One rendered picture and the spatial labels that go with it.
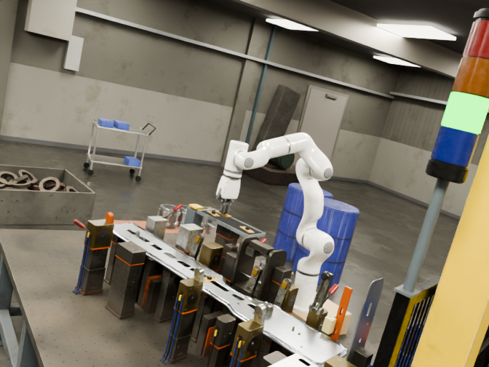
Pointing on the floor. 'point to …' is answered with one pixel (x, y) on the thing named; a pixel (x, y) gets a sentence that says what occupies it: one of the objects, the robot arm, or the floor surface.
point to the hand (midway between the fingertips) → (224, 208)
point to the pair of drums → (293, 210)
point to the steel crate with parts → (43, 199)
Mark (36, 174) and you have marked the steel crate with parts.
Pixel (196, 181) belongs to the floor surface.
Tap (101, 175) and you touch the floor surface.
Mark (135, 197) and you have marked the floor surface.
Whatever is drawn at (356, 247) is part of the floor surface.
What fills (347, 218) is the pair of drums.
